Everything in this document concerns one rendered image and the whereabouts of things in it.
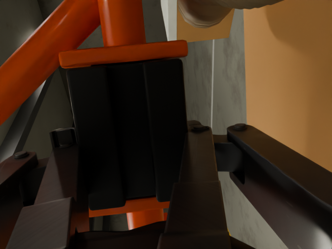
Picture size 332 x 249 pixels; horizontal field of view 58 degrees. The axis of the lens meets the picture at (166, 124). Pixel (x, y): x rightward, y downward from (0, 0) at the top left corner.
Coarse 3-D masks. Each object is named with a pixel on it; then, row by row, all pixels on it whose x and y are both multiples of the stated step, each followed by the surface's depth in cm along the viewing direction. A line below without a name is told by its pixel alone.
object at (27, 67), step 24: (72, 0) 16; (96, 0) 16; (48, 24) 16; (72, 24) 16; (96, 24) 17; (24, 48) 16; (48, 48) 16; (72, 48) 17; (0, 72) 16; (24, 72) 16; (48, 72) 17; (0, 96) 16; (24, 96) 17; (0, 120) 17
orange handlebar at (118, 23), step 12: (108, 0) 14; (120, 0) 14; (132, 0) 14; (108, 12) 14; (120, 12) 14; (132, 12) 14; (108, 24) 14; (120, 24) 14; (132, 24) 14; (108, 36) 15; (120, 36) 14; (132, 36) 14; (144, 36) 15; (132, 216) 17; (144, 216) 17; (156, 216) 17; (132, 228) 17
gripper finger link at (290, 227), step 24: (240, 144) 12; (264, 144) 11; (264, 168) 10; (288, 168) 9; (312, 168) 9; (264, 192) 10; (288, 192) 9; (312, 192) 8; (264, 216) 11; (288, 216) 9; (312, 216) 8; (288, 240) 9; (312, 240) 8
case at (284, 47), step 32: (288, 0) 24; (320, 0) 20; (256, 32) 31; (288, 32) 24; (320, 32) 20; (256, 64) 32; (288, 64) 25; (320, 64) 20; (256, 96) 33; (288, 96) 26; (320, 96) 21; (288, 128) 26; (320, 128) 21; (320, 160) 22
